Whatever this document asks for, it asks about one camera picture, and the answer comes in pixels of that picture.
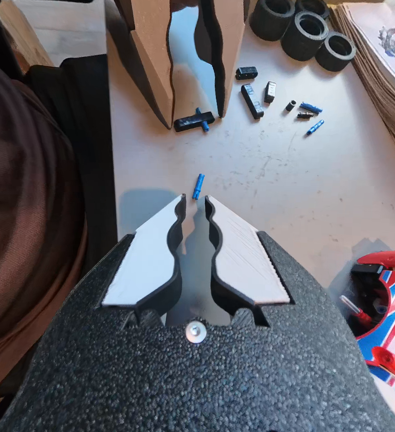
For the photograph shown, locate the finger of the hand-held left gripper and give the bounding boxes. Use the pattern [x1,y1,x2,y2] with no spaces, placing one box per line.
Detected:
[194,0,247,119]
[116,0,176,130]

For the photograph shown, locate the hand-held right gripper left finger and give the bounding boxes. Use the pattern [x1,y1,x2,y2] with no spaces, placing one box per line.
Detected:
[101,194,187,314]

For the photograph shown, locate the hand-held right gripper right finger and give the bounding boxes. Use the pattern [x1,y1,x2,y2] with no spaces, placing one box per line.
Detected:
[205,195,291,317]

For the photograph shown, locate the long black toy beam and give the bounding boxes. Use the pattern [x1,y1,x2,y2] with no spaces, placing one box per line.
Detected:
[174,111,215,133]
[241,84,265,120]

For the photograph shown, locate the grey desk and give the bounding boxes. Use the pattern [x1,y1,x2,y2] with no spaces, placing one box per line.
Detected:
[105,0,395,338]

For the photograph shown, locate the black rubber toy tire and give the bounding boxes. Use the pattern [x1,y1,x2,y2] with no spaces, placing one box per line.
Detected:
[315,31,357,72]
[250,0,297,42]
[295,0,329,19]
[281,11,329,62]

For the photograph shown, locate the open instruction booklet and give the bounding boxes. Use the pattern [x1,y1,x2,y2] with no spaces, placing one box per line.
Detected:
[329,0,395,157]

